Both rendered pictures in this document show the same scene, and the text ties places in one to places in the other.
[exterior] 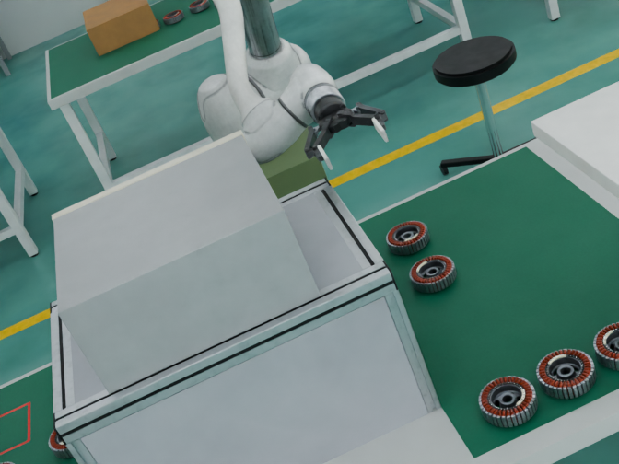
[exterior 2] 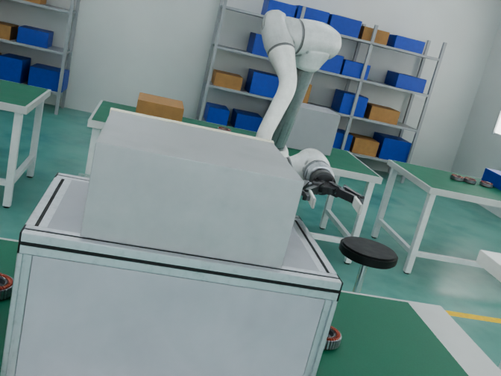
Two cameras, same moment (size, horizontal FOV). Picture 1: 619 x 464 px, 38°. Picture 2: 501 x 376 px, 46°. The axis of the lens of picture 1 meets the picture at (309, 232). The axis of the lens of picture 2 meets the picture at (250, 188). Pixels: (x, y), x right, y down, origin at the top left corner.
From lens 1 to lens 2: 0.60 m
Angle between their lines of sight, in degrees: 18
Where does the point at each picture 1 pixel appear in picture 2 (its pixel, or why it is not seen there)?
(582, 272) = not seen: outside the picture
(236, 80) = (265, 130)
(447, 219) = (340, 312)
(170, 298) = (181, 191)
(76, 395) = (51, 224)
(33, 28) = (88, 101)
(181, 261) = (209, 168)
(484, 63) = (376, 256)
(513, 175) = (395, 312)
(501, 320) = not seen: outside the picture
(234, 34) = (281, 104)
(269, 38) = (282, 136)
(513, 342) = not seen: outside the picture
